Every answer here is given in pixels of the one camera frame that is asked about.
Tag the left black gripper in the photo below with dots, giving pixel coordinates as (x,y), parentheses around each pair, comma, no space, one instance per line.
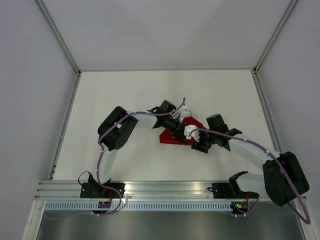
(178,133)

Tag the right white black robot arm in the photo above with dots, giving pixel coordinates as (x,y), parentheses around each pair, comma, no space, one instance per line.
(282,178)

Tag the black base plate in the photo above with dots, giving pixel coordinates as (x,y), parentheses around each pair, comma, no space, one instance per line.
(222,190)
(97,192)

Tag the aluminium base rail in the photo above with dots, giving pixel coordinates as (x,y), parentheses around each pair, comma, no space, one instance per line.
(138,191)

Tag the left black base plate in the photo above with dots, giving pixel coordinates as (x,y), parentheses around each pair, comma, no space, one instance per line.
(97,192)

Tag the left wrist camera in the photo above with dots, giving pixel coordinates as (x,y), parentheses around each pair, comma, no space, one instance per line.
(184,113)

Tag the white slotted cable duct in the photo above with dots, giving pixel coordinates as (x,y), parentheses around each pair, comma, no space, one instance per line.
(216,206)

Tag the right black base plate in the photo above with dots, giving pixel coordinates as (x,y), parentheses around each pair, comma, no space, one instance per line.
(222,190)

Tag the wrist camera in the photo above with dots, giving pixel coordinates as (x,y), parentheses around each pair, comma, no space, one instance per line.
(184,113)
(191,132)

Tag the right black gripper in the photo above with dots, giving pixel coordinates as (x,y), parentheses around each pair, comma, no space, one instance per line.
(197,145)

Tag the left aluminium frame post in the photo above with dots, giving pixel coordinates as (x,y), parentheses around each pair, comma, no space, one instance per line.
(57,35)

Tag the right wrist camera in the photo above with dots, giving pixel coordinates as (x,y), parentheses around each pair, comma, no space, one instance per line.
(191,132)

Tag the aluminium frame post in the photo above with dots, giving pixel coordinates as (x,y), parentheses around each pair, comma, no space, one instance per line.
(275,34)
(57,35)

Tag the right aluminium frame post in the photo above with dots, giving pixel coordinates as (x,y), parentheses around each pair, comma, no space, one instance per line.
(275,34)

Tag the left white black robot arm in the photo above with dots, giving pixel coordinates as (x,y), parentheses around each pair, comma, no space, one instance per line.
(116,129)

